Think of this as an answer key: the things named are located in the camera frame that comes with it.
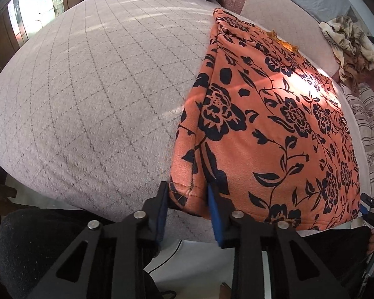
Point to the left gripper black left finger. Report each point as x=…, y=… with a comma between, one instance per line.
x=108, y=261

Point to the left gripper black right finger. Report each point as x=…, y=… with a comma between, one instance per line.
x=269, y=260

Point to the orange black floral garment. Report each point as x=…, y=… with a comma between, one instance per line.
x=264, y=126

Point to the black foam microphone cover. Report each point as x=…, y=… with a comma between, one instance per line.
x=32, y=239

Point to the striped floral blanket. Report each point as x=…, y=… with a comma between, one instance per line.
x=362, y=117

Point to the cream brown patterned cloth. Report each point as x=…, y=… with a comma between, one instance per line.
x=352, y=49

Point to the pink bolster backrest cushion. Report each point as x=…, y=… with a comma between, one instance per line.
x=292, y=24

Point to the stained glass wooden door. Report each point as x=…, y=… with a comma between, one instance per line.
x=34, y=9

